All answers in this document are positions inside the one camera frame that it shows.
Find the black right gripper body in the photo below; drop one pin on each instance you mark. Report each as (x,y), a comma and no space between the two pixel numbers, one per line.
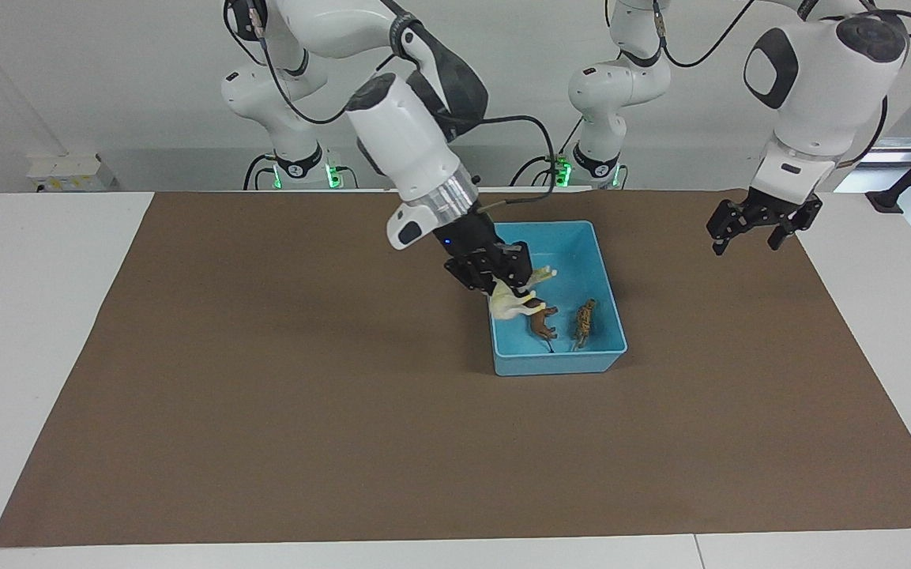
(483,257)

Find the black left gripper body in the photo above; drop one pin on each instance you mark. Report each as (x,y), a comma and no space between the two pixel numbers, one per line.
(763,209)

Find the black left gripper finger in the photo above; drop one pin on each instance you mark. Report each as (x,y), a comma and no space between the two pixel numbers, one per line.
(781,235)
(720,243)

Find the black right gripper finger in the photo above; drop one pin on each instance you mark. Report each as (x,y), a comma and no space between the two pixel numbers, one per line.
(525,291)
(493,291)

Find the cream white horse toy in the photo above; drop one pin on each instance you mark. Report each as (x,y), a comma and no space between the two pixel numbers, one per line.
(506,304)

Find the brown toy horse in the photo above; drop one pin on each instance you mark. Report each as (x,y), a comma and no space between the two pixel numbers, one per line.
(540,320)

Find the orange striped tiger toy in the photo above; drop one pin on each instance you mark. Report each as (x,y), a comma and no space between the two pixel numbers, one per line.
(583,322)

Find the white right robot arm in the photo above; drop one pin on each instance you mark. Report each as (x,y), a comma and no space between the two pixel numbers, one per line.
(400,103)

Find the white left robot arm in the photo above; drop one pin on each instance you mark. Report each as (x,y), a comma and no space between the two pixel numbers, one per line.
(807,95)

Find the light blue storage box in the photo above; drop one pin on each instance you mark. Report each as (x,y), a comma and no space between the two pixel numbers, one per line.
(558,359)

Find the brown table mat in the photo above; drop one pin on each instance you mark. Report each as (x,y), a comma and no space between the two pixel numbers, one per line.
(265,395)

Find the white wall power strip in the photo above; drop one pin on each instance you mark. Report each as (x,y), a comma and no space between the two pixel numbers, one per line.
(69,172)

